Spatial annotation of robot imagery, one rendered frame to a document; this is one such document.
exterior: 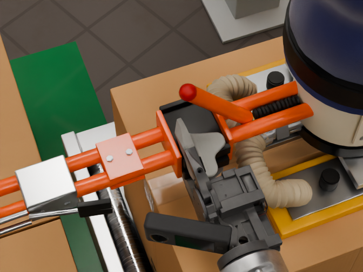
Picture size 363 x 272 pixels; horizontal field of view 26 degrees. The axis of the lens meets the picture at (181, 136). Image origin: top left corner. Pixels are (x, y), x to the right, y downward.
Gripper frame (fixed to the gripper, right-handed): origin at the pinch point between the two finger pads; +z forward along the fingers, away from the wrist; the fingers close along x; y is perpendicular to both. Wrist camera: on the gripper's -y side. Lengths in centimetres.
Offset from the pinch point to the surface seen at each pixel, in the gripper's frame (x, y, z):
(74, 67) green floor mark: -109, -1, 94
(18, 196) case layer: -53, -26, 28
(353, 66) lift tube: 17.3, 20.4, -7.1
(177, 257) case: -12.6, -4.3, -11.6
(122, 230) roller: -53, -8, 12
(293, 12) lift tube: 16.6, 17.4, 3.5
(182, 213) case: -12.6, -1.3, -5.3
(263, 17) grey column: -108, 62, 91
